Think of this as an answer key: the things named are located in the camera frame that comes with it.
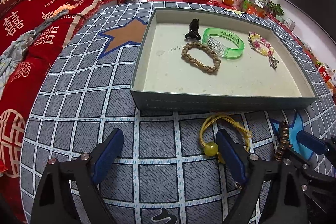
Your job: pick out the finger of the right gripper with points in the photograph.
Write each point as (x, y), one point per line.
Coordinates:
(316, 187)
(330, 147)

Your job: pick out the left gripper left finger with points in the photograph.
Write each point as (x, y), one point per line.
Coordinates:
(53, 202)

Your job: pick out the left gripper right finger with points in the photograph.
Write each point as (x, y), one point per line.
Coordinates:
(284, 204)

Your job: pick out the small silver charm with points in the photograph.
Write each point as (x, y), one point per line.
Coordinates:
(273, 62)

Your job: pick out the green translucent bangle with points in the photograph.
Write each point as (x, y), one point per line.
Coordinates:
(223, 42)

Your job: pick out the black hair claw clip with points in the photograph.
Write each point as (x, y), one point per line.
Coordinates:
(193, 30)

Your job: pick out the teal jewelry tray box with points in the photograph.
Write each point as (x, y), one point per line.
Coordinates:
(223, 61)

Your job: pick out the grey checkered table cloth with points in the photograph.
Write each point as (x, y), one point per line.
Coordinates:
(87, 94)

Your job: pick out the light blue floral blanket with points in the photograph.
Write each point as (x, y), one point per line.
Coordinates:
(15, 53)

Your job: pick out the potted green plant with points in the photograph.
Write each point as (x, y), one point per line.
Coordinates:
(274, 9)

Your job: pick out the red covered sofa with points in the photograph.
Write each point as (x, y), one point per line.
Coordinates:
(23, 85)

